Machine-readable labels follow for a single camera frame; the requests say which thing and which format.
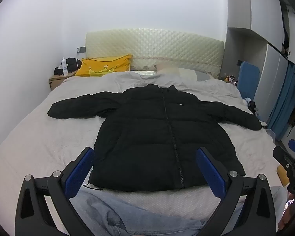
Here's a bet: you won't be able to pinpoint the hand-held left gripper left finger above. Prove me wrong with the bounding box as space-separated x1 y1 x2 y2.
15 147 95 236

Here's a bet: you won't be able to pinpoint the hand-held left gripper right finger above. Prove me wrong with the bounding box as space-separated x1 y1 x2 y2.
196 147 278 236

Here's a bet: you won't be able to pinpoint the black puffer jacket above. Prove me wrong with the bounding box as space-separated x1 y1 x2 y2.
47 84 262 192

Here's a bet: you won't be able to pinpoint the person's right hand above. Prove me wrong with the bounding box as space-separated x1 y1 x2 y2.
277 199 295 232

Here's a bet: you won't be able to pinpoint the yellow object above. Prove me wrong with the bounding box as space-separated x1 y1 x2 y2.
276 166 289 187

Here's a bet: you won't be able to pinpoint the blue curtain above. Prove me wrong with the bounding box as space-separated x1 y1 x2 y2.
267 61 295 141

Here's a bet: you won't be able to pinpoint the bed with grey sheet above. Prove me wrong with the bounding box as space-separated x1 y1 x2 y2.
0 69 287 229

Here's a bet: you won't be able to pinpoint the person's blue jeans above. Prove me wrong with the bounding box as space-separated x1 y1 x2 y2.
70 186 289 236

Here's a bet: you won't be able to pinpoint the blue padded board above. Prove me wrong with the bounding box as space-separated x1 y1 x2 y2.
236 61 261 99

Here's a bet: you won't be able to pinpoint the wooden nightstand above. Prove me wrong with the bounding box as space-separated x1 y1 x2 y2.
49 75 76 91

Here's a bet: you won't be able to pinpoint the group of small bottles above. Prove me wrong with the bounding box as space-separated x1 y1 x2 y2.
222 73 238 86

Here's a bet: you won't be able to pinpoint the grey pillow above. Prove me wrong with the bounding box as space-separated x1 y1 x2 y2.
179 68 216 82

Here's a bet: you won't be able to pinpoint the white bottle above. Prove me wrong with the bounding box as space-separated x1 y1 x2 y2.
61 57 69 76

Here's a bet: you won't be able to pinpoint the yellow pillow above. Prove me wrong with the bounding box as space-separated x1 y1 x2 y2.
75 54 133 77

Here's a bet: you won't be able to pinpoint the black bag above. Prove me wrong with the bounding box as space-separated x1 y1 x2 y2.
53 57 83 76

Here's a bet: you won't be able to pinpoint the white wardrobe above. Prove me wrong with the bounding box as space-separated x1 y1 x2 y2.
226 0 295 124

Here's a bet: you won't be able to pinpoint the cream padded headboard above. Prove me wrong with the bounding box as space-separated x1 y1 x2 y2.
85 28 225 77

